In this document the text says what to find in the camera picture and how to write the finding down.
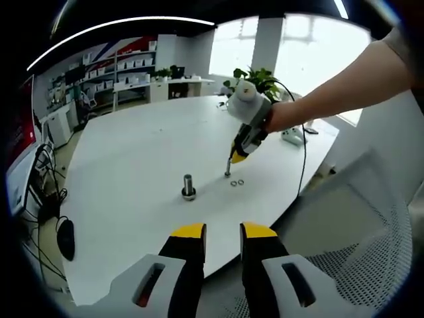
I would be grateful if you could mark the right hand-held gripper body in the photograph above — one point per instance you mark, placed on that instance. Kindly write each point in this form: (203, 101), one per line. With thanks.
(246, 102)

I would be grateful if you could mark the curved ceiling light strip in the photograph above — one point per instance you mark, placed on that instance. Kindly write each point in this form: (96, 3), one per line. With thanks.
(116, 30)

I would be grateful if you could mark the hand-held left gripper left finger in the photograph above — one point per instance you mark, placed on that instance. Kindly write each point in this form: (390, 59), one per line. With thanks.
(185, 265)

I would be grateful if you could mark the potted green plant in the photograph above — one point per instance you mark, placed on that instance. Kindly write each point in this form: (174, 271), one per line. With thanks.
(258, 79)

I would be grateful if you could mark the black computer mouse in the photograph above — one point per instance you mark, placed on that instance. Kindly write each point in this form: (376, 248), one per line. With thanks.
(66, 238)

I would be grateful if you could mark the large threaded steel stud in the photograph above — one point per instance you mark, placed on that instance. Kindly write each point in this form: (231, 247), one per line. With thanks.
(188, 185)

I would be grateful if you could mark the small steel washer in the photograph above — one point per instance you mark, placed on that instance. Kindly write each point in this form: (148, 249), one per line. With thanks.
(243, 181)
(232, 182)

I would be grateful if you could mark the monitor with red screen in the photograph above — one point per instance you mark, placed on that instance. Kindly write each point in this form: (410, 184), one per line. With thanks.
(20, 126)

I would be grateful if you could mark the white handheld controller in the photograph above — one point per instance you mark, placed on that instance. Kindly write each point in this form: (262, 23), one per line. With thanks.
(293, 136)

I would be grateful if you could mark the grey mesh office chair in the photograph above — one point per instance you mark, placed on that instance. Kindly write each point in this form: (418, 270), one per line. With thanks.
(364, 232)

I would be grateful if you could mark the small threaded steel stud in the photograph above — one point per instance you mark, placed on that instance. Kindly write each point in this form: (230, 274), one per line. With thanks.
(228, 169)

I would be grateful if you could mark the small potted plant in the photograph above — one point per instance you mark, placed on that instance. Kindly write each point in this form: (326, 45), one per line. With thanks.
(163, 73)

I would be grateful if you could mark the white side desk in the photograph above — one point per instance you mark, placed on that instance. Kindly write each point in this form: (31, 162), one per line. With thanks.
(159, 87)

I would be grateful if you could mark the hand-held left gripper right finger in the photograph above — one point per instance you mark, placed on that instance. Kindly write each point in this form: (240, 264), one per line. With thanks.
(261, 265)

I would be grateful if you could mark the shelf with white bins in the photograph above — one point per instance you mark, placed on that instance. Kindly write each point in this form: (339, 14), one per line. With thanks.
(122, 66)

